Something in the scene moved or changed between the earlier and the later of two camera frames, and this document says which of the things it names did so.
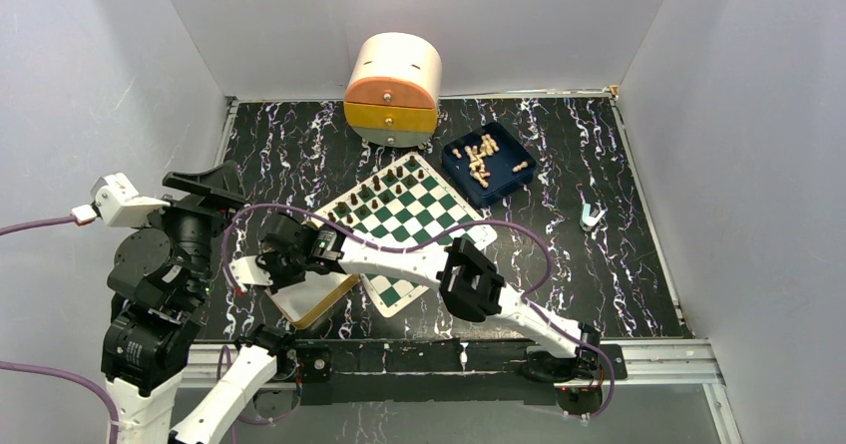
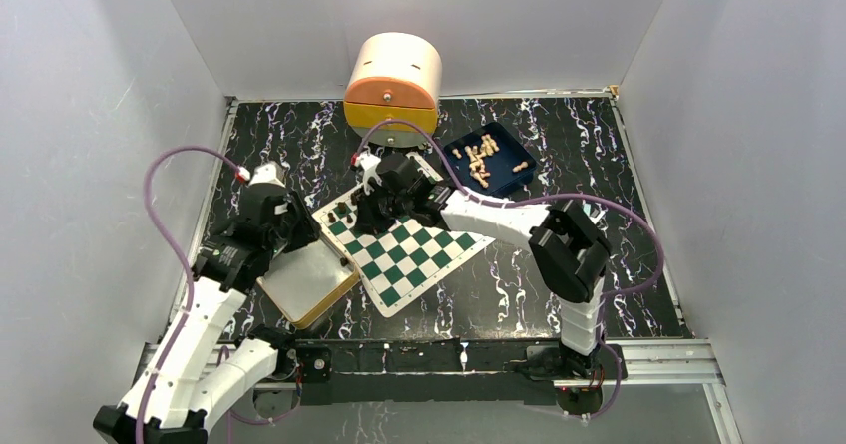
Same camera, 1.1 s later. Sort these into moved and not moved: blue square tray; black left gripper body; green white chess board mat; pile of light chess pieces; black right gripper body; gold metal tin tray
Moved: black left gripper body; black right gripper body
Not moved: gold metal tin tray; green white chess board mat; pile of light chess pieces; blue square tray
